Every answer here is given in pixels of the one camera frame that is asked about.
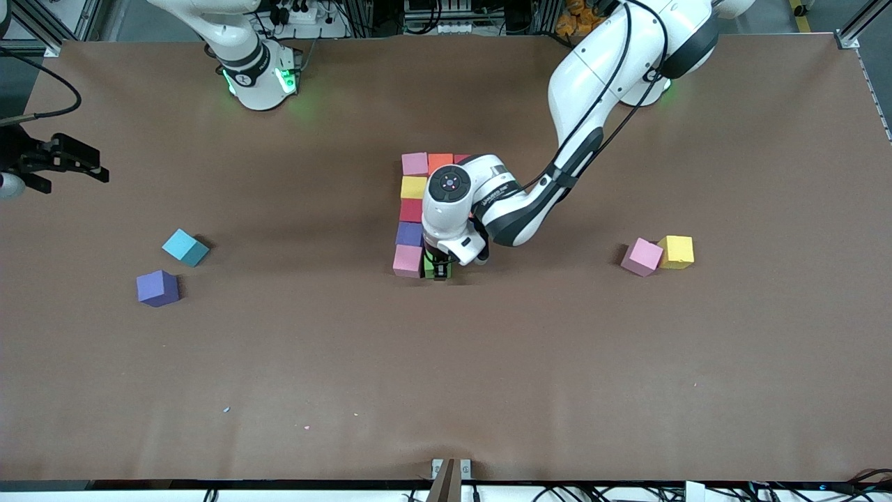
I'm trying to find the green foam cube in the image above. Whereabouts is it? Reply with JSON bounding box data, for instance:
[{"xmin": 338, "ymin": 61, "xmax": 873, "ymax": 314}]
[{"xmin": 422, "ymin": 252, "xmax": 454, "ymax": 282}]

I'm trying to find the cyan foam cube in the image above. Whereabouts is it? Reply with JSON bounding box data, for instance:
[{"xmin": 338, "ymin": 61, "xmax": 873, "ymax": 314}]
[{"xmin": 162, "ymin": 229, "xmax": 210, "ymax": 268}]

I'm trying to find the bag of oranges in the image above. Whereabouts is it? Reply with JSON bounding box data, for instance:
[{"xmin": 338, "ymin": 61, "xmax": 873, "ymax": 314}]
[{"xmin": 556, "ymin": 0, "xmax": 608, "ymax": 36}]

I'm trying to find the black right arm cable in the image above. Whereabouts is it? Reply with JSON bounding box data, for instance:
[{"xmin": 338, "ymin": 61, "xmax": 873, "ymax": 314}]
[{"xmin": 0, "ymin": 45, "xmax": 83, "ymax": 126}]

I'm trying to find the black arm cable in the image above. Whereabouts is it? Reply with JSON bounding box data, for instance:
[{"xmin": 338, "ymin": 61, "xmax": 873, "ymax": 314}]
[
  {"xmin": 523, "ymin": 0, "xmax": 670, "ymax": 192},
  {"xmin": 0, "ymin": 45, "xmax": 83, "ymax": 126}
]

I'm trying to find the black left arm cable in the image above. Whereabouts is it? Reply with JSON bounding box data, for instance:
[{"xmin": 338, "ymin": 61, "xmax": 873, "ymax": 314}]
[{"xmin": 523, "ymin": 0, "xmax": 670, "ymax": 192}]

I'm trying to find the perforated metal edge rail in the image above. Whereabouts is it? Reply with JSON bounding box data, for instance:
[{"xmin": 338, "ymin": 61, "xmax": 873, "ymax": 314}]
[{"xmin": 856, "ymin": 47, "xmax": 892, "ymax": 144}]

